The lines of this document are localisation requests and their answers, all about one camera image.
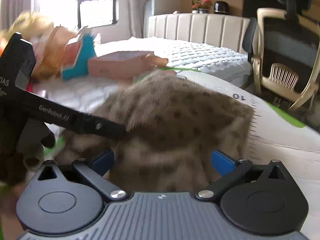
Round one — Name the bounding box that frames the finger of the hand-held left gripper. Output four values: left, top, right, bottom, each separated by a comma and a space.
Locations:
75, 113, 127, 140

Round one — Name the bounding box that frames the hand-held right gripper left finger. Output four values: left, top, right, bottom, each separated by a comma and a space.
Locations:
37, 149, 129, 202

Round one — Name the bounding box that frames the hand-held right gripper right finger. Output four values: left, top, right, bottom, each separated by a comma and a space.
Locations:
196, 149, 288, 202

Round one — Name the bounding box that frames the brown polka dot dress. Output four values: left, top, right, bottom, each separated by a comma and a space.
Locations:
56, 70, 254, 193

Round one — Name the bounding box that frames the orange plastic bag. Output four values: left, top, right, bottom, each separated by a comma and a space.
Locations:
0, 12, 84, 80

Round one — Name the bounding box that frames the cartoon printed mat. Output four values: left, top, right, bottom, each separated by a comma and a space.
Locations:
44, 66, 320, 230

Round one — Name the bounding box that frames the flat cardboard box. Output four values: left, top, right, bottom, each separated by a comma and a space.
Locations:
87, 51, 169, 79

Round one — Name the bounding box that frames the teal box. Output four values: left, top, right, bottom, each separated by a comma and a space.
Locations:
61, 33, 97, 81

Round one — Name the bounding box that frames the beige curtain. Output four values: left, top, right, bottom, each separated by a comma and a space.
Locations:
125, 0, 153, 39

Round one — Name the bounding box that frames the beige mesh office chair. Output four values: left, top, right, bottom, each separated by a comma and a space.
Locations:
242, 0, 320, 120

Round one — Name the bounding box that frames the beige padded headboard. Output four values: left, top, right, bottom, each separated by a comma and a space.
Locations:
148, 12, 252, 55

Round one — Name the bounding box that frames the black round speaker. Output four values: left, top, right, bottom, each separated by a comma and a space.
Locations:
214, 1, 230, 14

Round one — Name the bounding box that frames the black screen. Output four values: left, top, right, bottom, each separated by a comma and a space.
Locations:
243, 0, 275, 18

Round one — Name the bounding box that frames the window with dark frame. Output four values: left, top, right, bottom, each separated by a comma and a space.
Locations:
32, 0, 118, 28

